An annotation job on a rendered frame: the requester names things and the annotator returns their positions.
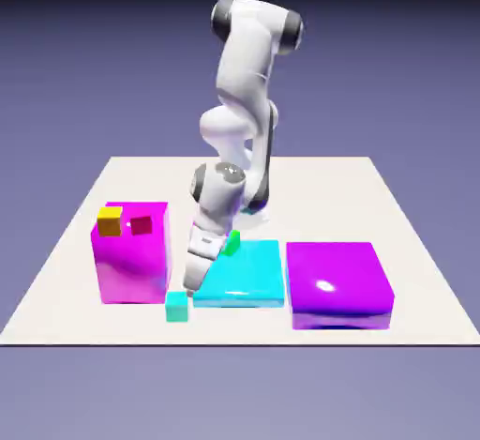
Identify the small red cube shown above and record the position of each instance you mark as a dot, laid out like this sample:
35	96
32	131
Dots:
141	225

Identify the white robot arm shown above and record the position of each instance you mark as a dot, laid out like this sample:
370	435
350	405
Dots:
243	72

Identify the small green cube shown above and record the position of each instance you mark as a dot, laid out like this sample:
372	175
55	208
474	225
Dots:
232	243

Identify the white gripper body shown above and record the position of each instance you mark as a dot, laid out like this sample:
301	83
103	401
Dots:
195	270

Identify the large magenta box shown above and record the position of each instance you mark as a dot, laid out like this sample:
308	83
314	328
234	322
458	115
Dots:
131	256

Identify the small yellow cube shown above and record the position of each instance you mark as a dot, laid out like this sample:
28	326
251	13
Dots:
109	221

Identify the large purple box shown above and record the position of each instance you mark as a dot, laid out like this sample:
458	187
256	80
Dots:
337	282

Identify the large cyan box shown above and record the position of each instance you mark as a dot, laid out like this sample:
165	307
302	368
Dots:
245	273

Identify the small teal cube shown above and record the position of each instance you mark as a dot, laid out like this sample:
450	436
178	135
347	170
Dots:
176	306

